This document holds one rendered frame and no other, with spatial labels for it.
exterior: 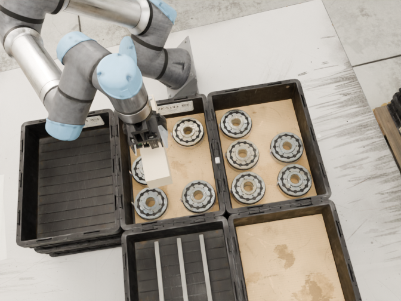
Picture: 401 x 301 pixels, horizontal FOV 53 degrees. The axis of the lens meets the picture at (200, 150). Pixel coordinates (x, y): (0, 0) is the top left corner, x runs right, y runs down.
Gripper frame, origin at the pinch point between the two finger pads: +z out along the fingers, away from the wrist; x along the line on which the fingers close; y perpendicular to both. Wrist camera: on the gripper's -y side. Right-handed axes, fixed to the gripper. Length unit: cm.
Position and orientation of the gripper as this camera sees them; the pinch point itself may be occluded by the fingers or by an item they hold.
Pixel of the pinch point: (150, 138)
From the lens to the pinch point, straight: 106.2
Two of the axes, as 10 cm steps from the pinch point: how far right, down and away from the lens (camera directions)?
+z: 0.7, 3.8, 9.2
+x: 9.7, -2.3, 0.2
